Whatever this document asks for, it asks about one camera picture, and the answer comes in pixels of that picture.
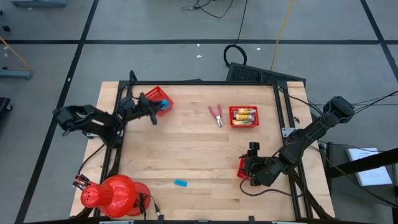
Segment black hanging cable with coil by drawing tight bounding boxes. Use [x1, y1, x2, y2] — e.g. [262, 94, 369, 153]
[223, 0, 249, 68]

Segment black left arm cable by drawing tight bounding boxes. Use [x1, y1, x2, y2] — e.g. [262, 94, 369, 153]
[77, 143, 106, 175]

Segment red dome lamp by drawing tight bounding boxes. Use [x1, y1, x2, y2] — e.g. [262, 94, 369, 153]
[80, 174, 152, 218]

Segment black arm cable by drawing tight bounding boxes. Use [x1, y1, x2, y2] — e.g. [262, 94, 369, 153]
[239, 175, 305, 198]
[77, 143, 106, 175]

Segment red plastic basket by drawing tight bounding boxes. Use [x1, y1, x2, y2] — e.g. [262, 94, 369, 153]
[228, 106, 261, 129]
[144, 86, 174, 117]
[237, 157, 251, 180]

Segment yellow hanging cable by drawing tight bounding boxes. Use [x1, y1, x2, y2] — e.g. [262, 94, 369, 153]
[269, 0, 295, 72]

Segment grey floor base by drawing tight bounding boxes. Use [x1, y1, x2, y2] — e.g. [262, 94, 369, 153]
[11, 0, 68, 8]
[0, 68, 33, 80]

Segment black perforated computer case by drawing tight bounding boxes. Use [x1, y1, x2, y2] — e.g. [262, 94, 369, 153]
[226, 62, 307, 84]

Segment yellow rod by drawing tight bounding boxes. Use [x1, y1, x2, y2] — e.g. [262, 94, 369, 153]
[0, 37, 32, 72]

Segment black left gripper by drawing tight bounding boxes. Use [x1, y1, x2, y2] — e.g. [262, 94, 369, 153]
[136, 92, 165, 126]

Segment black side stand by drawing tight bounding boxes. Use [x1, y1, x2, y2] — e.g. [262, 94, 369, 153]
[323, 141, 398, 224]

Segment white booklet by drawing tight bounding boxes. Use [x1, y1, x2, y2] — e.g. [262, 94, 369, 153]
[346, 147, 394, 187]

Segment pink handled pliers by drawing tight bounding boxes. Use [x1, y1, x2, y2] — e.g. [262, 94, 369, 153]
[208, 103, 224, 128]

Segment red and black clamp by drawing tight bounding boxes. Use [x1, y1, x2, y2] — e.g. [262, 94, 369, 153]
[72, 174, 91, 191]

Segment black floor cable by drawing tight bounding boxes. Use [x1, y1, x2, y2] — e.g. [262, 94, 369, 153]
[181, 0, 231, 19]

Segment black cable bundle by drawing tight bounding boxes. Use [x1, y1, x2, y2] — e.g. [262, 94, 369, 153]
[307, 90, 398, 124]

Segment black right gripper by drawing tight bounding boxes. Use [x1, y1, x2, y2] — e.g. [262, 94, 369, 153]
[239, 141, 282, 187]

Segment black lamp cable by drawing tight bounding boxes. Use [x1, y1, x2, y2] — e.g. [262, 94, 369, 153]
[136, 192, 161, 216]

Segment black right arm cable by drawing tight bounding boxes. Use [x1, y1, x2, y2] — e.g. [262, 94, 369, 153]
[239, 175, 305, 198]

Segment black aluminium table frame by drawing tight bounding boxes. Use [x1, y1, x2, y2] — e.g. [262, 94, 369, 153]
[93, 70, 335, 223]

